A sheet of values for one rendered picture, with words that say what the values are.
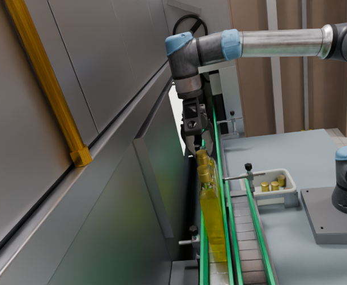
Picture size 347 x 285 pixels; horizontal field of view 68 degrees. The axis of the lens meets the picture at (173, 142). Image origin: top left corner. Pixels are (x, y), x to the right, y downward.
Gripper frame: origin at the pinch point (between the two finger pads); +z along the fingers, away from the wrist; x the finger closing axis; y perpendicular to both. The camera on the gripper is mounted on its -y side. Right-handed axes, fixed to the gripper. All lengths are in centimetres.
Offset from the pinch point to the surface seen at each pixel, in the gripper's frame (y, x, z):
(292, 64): 243, -99, 31
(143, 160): -13.4, 14.1, -7.9
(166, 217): -13.5, 12.7, 11.6
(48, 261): -53, 13, -18
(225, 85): 101, -15, 5
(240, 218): 2.4, -8.7, 29.5
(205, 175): -7.4, -0.4, 3.1
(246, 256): -14.1, -8.2, 29.5
